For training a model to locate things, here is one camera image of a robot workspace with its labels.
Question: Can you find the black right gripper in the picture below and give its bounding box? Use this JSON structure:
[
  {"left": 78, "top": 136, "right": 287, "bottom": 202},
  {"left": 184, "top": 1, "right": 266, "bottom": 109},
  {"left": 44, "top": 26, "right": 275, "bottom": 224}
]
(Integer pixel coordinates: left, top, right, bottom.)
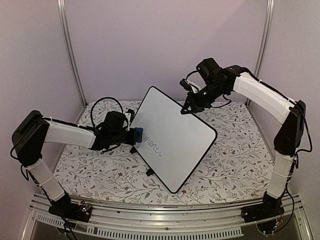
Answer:
[{"left": 180, "top": 82, "right": 227, "bottom": 116}]

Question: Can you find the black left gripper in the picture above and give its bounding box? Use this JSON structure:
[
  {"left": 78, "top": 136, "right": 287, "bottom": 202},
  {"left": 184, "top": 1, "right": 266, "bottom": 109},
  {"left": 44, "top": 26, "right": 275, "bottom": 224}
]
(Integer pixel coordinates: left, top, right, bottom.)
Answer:
[{"left": 110, "top": 128, "right": 141, "bottom": 147}]

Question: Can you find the blue whiteboard eraser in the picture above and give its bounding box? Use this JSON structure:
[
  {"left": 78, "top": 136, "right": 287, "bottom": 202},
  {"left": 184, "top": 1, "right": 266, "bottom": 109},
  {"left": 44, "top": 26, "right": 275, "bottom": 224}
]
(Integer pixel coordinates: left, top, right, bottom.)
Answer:
[{"left": 134, "top": 127, "right": 143, "bottom": 143}]

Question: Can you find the white whiteboard black frame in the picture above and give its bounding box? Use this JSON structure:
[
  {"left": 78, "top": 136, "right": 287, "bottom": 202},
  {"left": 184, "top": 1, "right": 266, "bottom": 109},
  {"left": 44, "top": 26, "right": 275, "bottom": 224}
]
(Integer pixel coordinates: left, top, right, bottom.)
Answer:
[{"left": 131, "top": 86, "right": 218, "bottom": 194}]

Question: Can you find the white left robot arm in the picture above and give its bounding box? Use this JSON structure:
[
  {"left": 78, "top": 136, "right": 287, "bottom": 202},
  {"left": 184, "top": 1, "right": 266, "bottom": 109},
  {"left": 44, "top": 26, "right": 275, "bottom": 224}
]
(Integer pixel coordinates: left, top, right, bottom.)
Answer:
[{"left": 10, "top": 110, "right": 143, "bottom": 217}]

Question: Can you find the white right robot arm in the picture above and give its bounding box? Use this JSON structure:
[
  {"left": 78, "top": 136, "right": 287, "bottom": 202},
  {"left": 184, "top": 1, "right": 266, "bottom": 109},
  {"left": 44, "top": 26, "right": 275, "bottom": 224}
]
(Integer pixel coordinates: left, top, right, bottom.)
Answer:
[{"left": 179, "top": 58, "right": 307, "bottom": 218}]

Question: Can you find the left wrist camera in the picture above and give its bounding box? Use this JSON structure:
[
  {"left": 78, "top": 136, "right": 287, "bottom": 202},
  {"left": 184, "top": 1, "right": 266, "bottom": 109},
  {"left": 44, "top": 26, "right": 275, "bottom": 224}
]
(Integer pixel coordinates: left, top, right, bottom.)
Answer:
[{"left": 125, "top": 109, "right": 135, "bottom": 123}]

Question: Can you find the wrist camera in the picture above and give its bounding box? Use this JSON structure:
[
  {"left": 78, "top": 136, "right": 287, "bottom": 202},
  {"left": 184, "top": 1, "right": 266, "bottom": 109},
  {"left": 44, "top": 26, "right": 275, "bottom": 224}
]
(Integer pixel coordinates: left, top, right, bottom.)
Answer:
[
  {"left": 125, "top": 109, "right": 135, "bottom": 123},
  {"left": 179, "top": 78, "right": 192, "bottom": 91}
]

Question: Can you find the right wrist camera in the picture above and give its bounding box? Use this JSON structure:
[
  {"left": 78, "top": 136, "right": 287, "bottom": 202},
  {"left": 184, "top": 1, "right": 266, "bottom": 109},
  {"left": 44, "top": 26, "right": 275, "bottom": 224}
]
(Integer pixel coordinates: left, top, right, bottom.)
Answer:
[{"left": 179, "top": 78, "right": 192, "bottom": 91}]

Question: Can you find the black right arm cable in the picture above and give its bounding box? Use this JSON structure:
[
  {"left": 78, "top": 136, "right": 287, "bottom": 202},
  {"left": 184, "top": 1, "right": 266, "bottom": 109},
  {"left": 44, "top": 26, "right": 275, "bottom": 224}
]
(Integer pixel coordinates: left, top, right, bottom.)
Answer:
[{"left": 186, "top": 70, "right": 201, "bottom": 83}]

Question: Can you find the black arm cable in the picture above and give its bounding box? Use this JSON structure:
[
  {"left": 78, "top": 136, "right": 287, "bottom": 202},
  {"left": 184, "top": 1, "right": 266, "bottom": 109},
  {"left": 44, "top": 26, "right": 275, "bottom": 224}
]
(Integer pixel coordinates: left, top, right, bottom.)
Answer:
[
  {"left": 186, "top": 70, "right": 201, "bottom": 83},
  {"left": 89, "top": 96, "right": 125, "bottom": 131}
]

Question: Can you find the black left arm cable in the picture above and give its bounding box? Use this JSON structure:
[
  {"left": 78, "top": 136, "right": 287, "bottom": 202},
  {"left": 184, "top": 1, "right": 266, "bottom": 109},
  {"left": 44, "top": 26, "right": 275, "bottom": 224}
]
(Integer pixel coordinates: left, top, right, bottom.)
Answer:
[{"left": 89, "top": 96, "right": 125, "bottom": 131}]

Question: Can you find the right aluminium frame post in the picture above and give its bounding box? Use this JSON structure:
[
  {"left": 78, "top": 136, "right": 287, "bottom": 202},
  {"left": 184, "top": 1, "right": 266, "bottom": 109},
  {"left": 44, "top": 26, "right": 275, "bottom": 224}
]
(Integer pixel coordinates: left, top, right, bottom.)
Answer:
[{"left": 254, "top": 0, "right": 275, "bottom": 77}]

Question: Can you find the aluminium frame post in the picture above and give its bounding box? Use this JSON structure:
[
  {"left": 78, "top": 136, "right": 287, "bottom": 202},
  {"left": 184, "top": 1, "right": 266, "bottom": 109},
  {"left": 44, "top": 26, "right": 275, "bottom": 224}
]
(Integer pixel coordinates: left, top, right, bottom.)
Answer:
[
  {"left": 254, "top": 0, "right": 275, "bottom": 77},
  {"left": 56, "top": 0, "right": 87, "bottom": 107}
]

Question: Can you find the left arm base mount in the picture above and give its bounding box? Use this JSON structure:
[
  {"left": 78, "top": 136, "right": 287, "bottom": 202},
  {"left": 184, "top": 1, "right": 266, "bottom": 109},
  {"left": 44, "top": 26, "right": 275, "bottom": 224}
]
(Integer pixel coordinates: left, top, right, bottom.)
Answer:
[{"left": 48, "top": 195, "right": 92, "bottom": 223}]

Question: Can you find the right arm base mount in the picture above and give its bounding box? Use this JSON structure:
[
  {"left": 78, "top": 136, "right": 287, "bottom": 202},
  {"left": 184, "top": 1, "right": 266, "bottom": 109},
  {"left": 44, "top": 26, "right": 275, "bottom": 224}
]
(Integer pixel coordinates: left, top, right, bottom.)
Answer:
[{"left": 240, "top": 195, "right": 285, "bottom": 223}]

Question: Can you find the left aluminium frame post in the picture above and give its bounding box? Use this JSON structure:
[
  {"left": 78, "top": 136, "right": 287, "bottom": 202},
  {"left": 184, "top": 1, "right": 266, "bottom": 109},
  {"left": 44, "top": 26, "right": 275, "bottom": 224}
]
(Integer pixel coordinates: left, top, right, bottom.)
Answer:
[{"left": 56, "top": 0, "right": 87, "bottom": 107}]

